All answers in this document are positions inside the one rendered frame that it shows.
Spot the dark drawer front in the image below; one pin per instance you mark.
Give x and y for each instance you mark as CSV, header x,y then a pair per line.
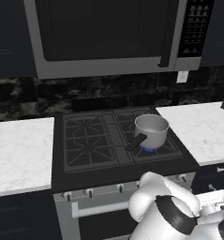
x,y
210,178

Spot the blue burner flame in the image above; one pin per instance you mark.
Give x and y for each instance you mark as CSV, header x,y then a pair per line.
x,y
147,149

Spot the black microwave door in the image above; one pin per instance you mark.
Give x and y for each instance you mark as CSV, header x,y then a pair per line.
x,y
104,31

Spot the steel stove knob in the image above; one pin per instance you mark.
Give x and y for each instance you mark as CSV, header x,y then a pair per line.
x,y
67,196
137,184
181,178
120,188
89,192

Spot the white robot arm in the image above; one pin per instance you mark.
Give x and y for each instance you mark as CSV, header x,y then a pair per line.
x,y
161,207

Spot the black oven door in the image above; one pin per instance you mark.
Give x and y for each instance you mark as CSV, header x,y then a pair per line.
x,y
97,226

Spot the black and steel stove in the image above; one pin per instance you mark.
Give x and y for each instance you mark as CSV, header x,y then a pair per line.
x,y
91,175

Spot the dark wall cupboard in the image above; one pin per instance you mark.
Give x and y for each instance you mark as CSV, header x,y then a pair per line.
x,y
8,37
218,34

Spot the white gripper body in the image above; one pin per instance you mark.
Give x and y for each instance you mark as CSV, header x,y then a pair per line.
x,y
214,197

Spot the dark base cupboard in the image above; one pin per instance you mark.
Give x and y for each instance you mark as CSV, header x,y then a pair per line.
x,y
21,217

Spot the steel microwave oven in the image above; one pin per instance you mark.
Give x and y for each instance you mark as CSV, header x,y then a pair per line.
x,y
110,68

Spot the white wall socket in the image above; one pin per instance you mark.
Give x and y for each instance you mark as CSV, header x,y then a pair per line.
x,y
182,77

